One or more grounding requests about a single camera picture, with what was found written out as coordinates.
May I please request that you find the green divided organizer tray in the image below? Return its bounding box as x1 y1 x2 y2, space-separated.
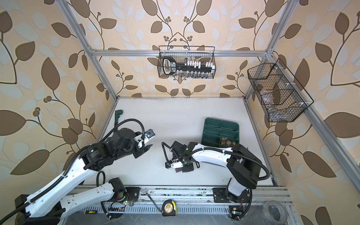
201 117 240 148

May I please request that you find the brown argyle sock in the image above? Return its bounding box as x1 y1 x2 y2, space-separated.
220 137 237 147

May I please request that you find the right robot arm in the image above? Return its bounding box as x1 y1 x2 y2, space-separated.
161 141 271 197

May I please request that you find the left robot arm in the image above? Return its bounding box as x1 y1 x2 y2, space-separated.
1 119 155 225

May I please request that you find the clear tape roll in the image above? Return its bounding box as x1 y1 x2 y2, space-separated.
262 200 288 225

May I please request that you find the yellow black tape measure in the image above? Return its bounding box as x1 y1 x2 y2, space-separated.
162 199 177 217

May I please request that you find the yellow black screwdriver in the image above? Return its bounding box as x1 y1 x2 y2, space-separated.
84 210 98 215

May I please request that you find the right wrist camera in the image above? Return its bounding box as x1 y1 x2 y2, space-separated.
165 161 184 169

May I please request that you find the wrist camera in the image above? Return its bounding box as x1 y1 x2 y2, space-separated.
134 129 156 151
165 161 184 169

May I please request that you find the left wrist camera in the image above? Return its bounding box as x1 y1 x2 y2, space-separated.
134 129 156 151

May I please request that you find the green handled tool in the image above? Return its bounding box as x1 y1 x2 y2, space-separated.
114 110 123 127

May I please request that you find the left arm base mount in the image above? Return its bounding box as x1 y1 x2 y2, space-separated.
100 187 140 220

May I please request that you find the aluminium frame rail front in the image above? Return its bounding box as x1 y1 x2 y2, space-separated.
58 185 293 214

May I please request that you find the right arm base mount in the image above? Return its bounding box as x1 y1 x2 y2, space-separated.
212 187 253 221

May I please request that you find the black socket set rail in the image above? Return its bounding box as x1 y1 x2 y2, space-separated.
157 56 216 75

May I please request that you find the wire basket back wall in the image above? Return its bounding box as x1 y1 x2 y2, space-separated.
157 45 216 79

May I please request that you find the wire basket wall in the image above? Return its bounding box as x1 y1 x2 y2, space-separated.
247 59 314 122
157 45 216 79

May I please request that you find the wire basket right wall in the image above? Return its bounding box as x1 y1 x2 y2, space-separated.
247 59 314 122

